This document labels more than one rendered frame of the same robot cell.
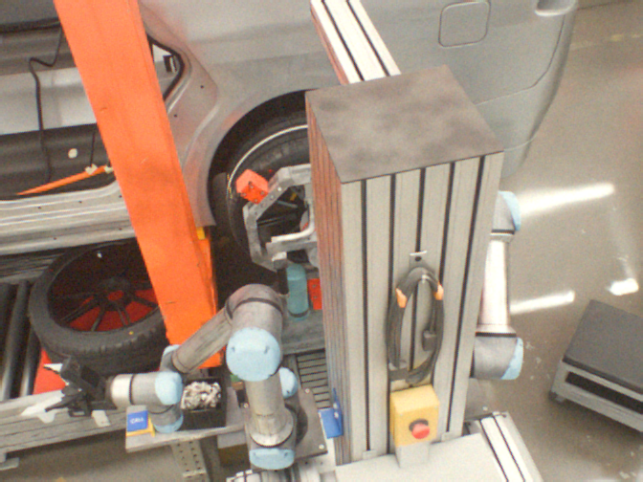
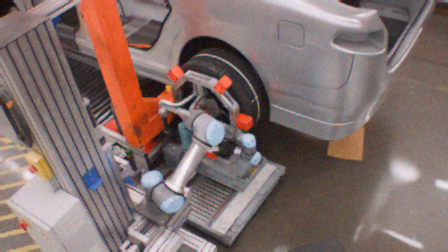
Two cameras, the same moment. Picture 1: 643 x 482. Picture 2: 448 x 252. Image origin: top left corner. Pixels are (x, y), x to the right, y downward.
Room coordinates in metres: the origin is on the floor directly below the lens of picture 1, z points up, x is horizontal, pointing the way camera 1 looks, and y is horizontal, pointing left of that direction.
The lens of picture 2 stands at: (0.51, -1.72, 2.64)
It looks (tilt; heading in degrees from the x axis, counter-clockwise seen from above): 41 degrees down; 48
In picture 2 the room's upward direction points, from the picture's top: 9 degrees counter-clockwise
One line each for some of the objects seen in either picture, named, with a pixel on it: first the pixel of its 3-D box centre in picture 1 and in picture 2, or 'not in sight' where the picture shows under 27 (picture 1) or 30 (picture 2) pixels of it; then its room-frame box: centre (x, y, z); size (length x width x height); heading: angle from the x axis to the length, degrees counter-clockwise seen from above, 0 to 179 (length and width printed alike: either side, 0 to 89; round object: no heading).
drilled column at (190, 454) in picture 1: (190, 450); not in sight; (1.44, 0.54, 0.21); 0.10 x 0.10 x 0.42; 6
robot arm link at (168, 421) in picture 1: (166, 405); not in sight; (1.05, 0.42, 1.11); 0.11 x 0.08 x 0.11; 175
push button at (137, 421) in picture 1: (138, 422); not in sight; (1.42, 0.68, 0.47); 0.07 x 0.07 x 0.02; 6
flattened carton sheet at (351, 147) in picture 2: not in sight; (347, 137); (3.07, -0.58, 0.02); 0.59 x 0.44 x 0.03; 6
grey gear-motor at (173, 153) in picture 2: not in sight; (187, 150); (1.96, 0.30, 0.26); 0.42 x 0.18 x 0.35; 6
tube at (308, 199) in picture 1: (293, 214); (178, 93); (1.83, 0.07, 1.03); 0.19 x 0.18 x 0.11; 6
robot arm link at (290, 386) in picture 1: (277, 395); not in sight; (1.13, 0.14, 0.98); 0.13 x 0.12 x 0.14; 175
